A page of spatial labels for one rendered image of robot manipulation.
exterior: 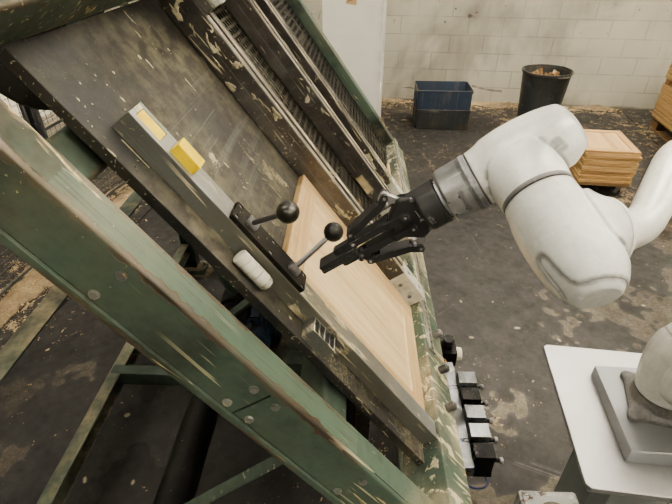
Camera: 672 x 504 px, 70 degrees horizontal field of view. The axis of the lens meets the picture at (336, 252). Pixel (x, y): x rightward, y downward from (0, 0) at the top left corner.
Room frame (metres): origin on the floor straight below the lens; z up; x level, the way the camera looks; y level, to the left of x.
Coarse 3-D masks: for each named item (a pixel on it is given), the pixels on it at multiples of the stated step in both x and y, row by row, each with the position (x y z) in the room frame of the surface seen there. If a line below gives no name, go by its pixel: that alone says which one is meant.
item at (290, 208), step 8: (288, 200) 0.69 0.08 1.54; (280, 208) 0.67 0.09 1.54; (288, 208) 0.67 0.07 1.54; (296, 208) 0.67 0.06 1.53; (248, 216) 0.73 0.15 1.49; (264, 216) 0.71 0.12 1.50; (272, 216) 0.69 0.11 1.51; (280, 216) 0.66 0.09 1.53; (288, 216) 0.66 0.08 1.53; (296, 216) 0.67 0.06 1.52; (248, 224) 0.72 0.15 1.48; (256, 224) 0.72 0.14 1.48
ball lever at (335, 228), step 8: (328, 224) 0.78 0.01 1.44; (336, 224) 0.77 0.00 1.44; (328, 232) 0.76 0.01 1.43; (336, 232) 0.76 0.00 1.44; (320, 240) 0.76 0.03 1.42; (328, 240) 0.76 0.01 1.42; (336, 240) 0.76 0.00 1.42; (312, 248) 0.75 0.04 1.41; (304, 256) 0.74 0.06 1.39; (296, 264) 0.73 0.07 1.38; (296, 272) 0.72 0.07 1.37
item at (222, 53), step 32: (192, 0) 1.20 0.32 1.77; (224, 0) 1.27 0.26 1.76; (192, 32) 1.20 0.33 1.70; (224, 32) 1.24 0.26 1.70; (224, 64) 1.20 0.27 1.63; (256, 96) 1.20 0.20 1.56; (288, 128) 1.19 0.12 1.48; (288, 160) 1.19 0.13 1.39; (320, 160) 1.21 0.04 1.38; (320, 192) 1.19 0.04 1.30; (416, 288) 1.18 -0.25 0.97
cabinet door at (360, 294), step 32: (288, 224) 0.94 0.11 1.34; (320, 224) 1.06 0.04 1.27; (320, 256) 0.93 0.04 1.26; (320, 288) 0.82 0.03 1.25; (352, 288) 0.94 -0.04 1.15; (384, 288) 1.11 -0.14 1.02; (352, 320) 0.83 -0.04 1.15; (384, 320) 0.96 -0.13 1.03; (384, 352) 0.84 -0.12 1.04; (416, 352) 0.98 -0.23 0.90; (416, 384) 0.84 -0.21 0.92
